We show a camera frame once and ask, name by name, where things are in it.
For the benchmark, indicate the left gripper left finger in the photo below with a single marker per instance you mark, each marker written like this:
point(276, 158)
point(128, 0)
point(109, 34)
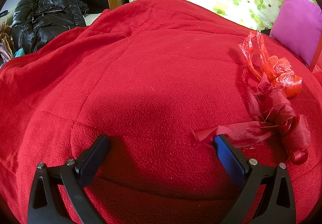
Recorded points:
point(45, 201)

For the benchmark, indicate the red paper gift bag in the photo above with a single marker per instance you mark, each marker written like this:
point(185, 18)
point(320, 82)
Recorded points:
point(315, 65)

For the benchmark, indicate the black puffer jacket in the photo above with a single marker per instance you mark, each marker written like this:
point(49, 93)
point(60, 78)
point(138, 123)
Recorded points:
point(37, 22)

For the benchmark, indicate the magenta pillow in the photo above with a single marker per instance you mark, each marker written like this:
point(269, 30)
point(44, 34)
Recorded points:
point(298, 27)

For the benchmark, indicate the red plastic bag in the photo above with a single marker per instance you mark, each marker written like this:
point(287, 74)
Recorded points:
point(279, 71)

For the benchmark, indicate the red fleece blanket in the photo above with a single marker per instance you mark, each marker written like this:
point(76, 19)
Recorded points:
point(149, 74)

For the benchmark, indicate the striped brown scarf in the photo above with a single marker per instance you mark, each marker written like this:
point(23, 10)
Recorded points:
point(6, 43)

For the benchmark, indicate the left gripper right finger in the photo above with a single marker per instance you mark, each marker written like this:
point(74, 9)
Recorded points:
point(277, 204)

